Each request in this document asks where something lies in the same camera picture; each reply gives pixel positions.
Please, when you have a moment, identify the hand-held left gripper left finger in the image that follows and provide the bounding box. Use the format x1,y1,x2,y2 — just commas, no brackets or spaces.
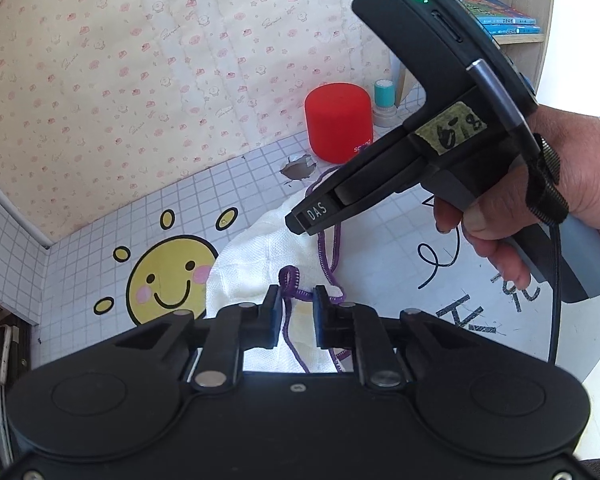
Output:
111,284,286,394

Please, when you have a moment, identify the white towel with purple trim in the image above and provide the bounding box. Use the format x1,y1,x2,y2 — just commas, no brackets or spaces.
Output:
205,162,362,376

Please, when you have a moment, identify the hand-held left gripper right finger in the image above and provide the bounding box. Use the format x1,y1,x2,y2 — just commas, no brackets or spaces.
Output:
312,284,486,390

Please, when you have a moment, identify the red round speaker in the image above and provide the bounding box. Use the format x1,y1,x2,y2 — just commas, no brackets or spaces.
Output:
304,84,374,165

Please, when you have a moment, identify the person's right hand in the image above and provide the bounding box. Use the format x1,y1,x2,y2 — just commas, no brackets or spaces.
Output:
433,104,600,291

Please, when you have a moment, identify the blue book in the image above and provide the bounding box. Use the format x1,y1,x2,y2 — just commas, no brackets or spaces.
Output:
481,23,544,37

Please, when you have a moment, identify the white board panel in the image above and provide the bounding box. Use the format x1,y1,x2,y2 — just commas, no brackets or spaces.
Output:
390,53,407,107

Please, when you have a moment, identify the teal and grey stamp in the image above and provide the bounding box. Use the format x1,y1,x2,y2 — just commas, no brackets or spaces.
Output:
372,80,397,129

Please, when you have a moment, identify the black wrist strap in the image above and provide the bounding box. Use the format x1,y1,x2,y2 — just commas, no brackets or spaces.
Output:
525,132,570,225

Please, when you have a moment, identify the colourful cover book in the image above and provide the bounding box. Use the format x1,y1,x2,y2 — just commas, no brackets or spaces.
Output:
461,0,537,26

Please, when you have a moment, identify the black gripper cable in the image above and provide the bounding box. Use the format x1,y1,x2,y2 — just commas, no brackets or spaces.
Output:
467,59,563,363

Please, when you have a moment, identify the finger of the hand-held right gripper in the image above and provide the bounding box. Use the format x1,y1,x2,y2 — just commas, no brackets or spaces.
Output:
294,161,362,211
285,194,352,235

